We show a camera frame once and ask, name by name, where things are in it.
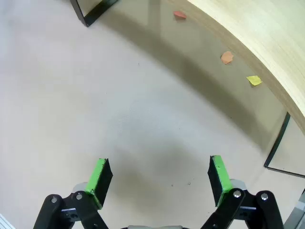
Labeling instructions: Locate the red paper scrap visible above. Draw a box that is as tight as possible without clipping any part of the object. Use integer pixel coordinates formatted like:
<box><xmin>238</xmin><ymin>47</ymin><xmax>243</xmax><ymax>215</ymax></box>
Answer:
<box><xmin>173</xmin><ymin>10</ymin><xmax>187</xmax><ymax>20</ymax></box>

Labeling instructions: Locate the yellow paper scrap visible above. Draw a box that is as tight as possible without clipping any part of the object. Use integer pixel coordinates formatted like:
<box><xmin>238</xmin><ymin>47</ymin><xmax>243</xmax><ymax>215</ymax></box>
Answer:
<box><xmin>246</xmin><ymin>75</ymin><xmax>263</xmax><ymax>87</ymax></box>

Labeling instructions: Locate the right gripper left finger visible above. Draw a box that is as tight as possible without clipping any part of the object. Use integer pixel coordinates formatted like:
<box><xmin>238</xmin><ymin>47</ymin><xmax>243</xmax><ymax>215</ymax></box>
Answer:
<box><xmin>32</xmin><ymin>157</ymin><xmax>114</xmax><ymax>229</ymax></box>

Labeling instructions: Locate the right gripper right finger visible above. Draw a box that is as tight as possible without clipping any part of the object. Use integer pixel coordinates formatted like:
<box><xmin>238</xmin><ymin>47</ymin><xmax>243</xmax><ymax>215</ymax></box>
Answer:
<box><xmin>201</xmin><ymin>155</ymin><xmax>285</xmax><ymax>229</ymax></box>

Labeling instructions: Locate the orange paper scrap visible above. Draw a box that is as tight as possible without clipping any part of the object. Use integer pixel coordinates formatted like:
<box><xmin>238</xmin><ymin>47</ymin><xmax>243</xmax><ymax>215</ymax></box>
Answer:
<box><xmin>220</xmin><ymin>51</ymin><xmax>234</xmax><ymax>65</ymax></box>

